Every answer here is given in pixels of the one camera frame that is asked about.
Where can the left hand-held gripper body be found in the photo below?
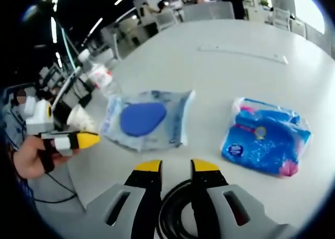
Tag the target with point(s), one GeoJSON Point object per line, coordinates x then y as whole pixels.
{"type": "Point", "coordinates": [39, 118]}

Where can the blue tissue packet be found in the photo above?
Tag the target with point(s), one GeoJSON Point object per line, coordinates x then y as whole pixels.
{"type": "Point", "coordinates": [261, 142]}

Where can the clear plastic bottle red label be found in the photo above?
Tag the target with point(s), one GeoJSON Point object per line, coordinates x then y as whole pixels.
{"type": "Point", "coordinates": [100, 76]}

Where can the person's left hand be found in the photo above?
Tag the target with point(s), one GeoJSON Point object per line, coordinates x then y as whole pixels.
{"type": "Point", "coordinates": [28, 157]}

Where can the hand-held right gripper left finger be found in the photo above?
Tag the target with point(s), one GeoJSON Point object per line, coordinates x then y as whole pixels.
{"type": "Point", "coordinates": [146, 191]}

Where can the white paper cup green print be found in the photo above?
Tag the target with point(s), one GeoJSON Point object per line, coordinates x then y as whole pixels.
{"type": "Point", "coordinates": [81, 118]}

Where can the computer monitor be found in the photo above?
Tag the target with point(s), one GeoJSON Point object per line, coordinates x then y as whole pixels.
{"type": "Point", "coordinates": [66, 87]}

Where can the white chair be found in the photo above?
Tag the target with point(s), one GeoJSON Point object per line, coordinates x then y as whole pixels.
{"type": "Point", "coordinates": [281, 19]}

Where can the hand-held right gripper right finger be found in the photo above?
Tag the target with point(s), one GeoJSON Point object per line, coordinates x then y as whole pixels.
{"type": "Point", "coordinates": [206, 191]}

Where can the grey mesh chair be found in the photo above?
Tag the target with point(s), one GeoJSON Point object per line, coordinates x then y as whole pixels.
{"type": "Point", "coordinates": [167, 20]}

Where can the clear bag with blue pad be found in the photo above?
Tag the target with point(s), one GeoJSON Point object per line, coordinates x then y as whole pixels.
{"type": "Point", "coordinates": [142, 118]}

